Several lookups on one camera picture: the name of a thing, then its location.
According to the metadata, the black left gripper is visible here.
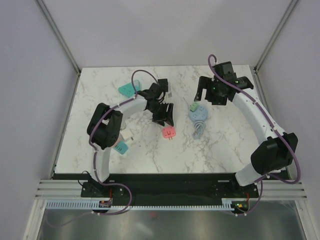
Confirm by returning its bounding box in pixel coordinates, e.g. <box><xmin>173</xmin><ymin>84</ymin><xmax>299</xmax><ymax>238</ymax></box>
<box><xmin>147</xmin><ymin>102</ymin><xmax>173</xmax><ymax>127</ymax></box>

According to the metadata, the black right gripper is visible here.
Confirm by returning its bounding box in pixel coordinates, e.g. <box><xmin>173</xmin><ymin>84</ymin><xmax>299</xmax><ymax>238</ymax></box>
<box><xmin>194</xmin><ymin>75</ymin><xmax>228</xmax><ymax>106</ymax></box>

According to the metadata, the coral square adapter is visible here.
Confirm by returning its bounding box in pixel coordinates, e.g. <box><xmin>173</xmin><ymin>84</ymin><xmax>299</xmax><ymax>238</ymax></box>
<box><xmin>161</xmin><ymin>126</ymin><xmax>176</xmax><ymax>140</ymax></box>

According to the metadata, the green cube plug adapter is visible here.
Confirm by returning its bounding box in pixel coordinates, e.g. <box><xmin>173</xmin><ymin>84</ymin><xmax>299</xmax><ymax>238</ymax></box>
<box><xmin>189</xmin><ymin>102</ymin><xmax>199</xmax><ymax>112</ymax></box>

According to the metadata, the blue round power strip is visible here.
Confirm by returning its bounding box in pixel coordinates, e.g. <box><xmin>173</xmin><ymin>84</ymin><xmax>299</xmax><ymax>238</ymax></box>
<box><xmin>188</xmin><ymin>104</ymin><xmax>209</xmax><ymax>140</ymax></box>

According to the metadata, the black cube socket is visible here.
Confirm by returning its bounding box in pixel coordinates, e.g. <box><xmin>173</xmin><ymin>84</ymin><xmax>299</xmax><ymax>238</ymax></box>
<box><xmin>157</xmin><ymin>78</ymin><xmax>169</xmax><ymax>93</ymax></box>

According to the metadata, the teal triangular power strip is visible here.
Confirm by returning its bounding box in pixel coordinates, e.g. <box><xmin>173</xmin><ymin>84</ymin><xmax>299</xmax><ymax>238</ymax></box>
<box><xmin>118</xmin><ymin>79</ymin><xmax>141</xmax><ymax>98</ymax></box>

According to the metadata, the pink cube socket adapter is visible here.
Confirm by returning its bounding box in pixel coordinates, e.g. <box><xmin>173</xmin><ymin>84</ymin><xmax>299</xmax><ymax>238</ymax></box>
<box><xmin>112</xmin><ymin>134</ymin><xmax>123</xmax><ymax>148</ymax></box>

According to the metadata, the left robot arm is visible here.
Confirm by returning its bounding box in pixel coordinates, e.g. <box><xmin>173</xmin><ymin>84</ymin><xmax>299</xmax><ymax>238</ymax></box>
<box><xmin>86</xmin><ymin>78</ymin><xmax>174</xmax><ymax>197</ymax></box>

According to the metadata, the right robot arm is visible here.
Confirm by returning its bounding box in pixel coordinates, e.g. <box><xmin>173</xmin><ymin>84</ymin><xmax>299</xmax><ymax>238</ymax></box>
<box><xmin>194</xmin><ymin>61</ymin><xmax>301</xmax><ymax>197</ymax></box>

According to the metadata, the white charger adapter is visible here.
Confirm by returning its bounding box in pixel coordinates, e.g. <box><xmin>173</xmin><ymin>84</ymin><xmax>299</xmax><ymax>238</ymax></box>
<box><xmin>120</xmin><ymin>128</ymin><xmax>134</xmax><ymax>142</ymax></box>

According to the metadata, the teal rectangular power strip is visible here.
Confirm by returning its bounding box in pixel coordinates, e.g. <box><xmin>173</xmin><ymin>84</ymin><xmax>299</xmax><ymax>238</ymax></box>
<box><xmin>113</xmin><ymin>140</ymin><xmax>129</xmax><ymax>155</ymax></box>

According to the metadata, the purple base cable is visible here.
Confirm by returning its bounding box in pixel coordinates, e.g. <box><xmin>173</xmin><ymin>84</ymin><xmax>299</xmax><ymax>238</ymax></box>
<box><xmin>44</xmin><ymin>182</ymin><xmax>133</xmax><ymax>228</ymax></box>

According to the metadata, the white slotted cable duct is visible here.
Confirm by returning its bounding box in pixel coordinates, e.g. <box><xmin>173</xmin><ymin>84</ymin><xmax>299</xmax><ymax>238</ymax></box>
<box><xmin>45</xmin><ymin>199</ymin><xmax>234</xmax><ymax>211</ymax></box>

